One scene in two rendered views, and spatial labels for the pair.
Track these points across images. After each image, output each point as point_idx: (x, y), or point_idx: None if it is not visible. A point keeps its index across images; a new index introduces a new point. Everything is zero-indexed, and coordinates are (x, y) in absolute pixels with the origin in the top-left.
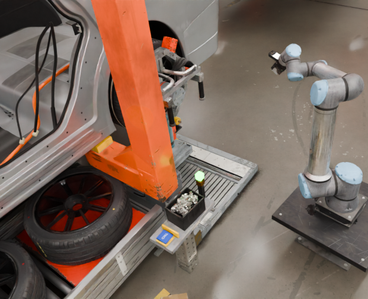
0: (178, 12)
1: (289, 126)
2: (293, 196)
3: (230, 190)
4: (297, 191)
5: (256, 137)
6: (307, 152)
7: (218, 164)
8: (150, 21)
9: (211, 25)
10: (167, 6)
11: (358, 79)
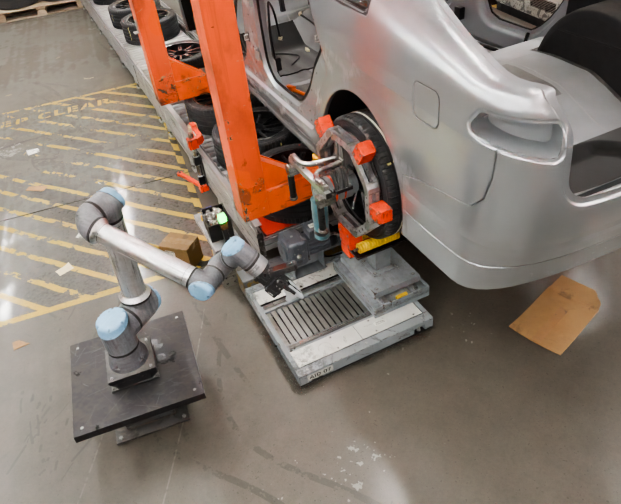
0: (399, 139)
1: (371, 489)
2: (185, 339)
3: (282, 335)
4: (187, 345)
5: (373, 422)
6: (290, 473)
7: (333, 338)
8: None
9: (451, 230)
10: (385, 114)
11: (78, 215)
